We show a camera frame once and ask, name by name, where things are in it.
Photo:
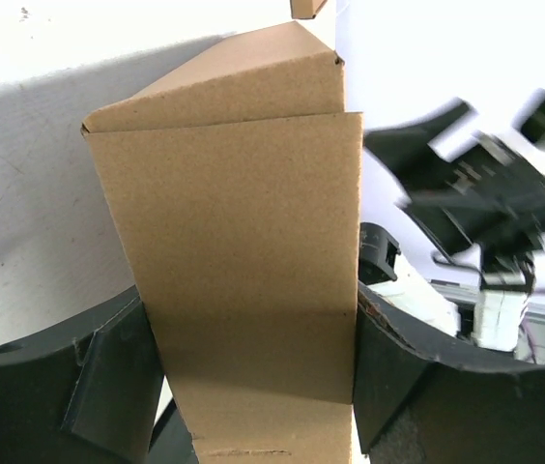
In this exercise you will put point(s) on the large brown cardboard box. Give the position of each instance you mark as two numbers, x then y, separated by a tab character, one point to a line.
233	183

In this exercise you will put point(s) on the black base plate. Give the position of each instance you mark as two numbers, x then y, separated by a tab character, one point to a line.
171	442

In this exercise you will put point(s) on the small brown cardboard box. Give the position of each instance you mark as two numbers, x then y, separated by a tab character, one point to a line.
306	9

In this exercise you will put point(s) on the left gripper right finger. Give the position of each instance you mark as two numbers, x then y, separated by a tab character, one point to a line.
422	396

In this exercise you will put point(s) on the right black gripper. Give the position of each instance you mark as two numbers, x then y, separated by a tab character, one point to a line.
491	195

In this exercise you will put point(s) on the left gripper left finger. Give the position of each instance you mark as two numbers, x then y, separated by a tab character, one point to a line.
85	390

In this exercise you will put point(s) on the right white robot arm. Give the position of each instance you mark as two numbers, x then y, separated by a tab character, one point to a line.
490	317

